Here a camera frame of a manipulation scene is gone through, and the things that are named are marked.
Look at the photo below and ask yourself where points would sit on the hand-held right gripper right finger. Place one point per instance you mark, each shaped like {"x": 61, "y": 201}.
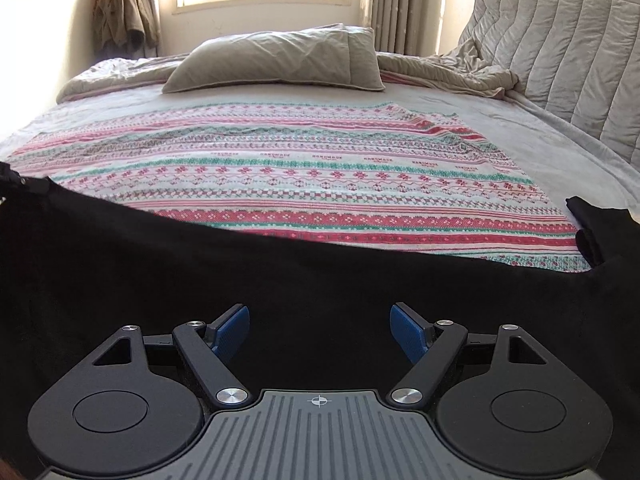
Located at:
{"x": 407, "y": 335}

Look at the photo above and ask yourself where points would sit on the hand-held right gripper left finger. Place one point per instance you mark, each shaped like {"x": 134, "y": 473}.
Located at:
{"x": 230, "y": 332}

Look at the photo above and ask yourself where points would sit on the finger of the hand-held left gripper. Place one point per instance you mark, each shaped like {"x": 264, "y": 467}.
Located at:
{"x": 9, "y": 180}

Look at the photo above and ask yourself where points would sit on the black pants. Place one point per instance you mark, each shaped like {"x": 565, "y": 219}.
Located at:
{"x": 320, "y": 280}

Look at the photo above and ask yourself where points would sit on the white crumpled quilt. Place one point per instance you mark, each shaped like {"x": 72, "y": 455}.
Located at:
{"x": 110, "y": 72}

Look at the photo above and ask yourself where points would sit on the printed red green blanket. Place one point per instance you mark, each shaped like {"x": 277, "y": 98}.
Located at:
{"x": 300, "y": 185}

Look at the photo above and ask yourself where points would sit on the hanging beige coat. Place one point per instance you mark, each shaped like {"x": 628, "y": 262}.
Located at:
{"x": 125, "y": 10}

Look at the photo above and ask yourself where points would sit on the beige crumpled duvet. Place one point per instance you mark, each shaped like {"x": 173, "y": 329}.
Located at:
{"x": 450, "y": 72}

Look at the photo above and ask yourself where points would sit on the grey pillow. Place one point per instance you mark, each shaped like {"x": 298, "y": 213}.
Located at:
{"x": 275, "y": 60}

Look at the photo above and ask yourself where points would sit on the grey quilted headboard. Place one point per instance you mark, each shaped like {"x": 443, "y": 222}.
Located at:
{"x": 575, "y": 50}

